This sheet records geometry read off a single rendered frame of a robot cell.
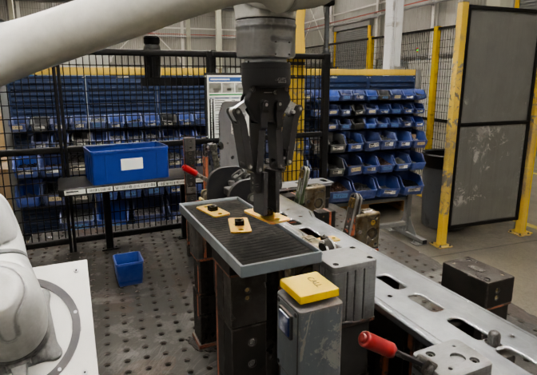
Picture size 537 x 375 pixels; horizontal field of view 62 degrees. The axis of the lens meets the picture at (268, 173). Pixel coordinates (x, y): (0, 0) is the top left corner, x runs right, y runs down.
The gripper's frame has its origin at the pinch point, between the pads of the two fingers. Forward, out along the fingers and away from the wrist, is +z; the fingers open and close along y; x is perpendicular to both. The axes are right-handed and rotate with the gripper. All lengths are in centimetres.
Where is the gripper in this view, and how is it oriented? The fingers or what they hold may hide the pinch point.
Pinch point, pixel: (266, 191)
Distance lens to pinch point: 72.1
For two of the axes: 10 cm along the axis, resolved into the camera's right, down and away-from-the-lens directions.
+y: 8.2, -1.2, 5.6
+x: -5.7, -1.7, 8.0
